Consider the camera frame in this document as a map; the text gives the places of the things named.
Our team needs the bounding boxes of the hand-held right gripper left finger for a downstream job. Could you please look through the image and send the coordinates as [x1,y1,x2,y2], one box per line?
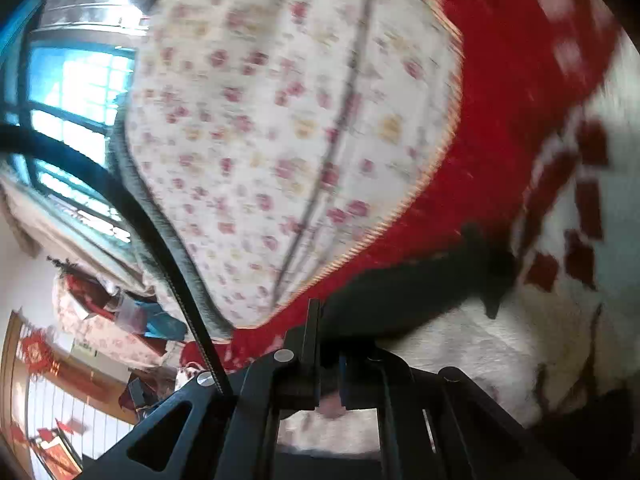
[75,299,322,480]

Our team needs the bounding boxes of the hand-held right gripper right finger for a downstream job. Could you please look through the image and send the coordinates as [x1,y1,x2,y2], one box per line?
[339,347,576,480]

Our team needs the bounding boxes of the black pants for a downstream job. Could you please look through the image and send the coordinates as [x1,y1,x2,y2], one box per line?
[320,222,518,361]

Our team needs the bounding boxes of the teal bag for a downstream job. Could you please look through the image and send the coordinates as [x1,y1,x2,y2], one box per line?
[142,300,188,341]

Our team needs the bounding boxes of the floral pillow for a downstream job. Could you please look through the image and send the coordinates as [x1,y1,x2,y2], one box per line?
[52,275,171,366]

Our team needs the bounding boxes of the wooden glass door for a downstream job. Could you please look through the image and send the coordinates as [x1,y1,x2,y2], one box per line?
[0,310,136,480]

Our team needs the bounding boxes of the floral quilt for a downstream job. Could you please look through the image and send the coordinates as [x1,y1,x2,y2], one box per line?
[122,0,463,328]

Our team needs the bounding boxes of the red knot decoration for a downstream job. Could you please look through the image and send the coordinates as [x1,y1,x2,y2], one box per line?
[17,327,63,386]

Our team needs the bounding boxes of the red white floral blanket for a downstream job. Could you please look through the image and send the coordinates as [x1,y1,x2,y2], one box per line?
[177,0,640,461]

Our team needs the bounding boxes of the window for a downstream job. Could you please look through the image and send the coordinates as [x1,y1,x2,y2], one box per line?
[0,0,151,266]

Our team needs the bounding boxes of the thin grey cable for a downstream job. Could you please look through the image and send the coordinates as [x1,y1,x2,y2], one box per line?
[275,0,381,291]

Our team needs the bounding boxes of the thick black cable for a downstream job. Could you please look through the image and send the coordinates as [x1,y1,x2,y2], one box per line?
[0,125,236,401]

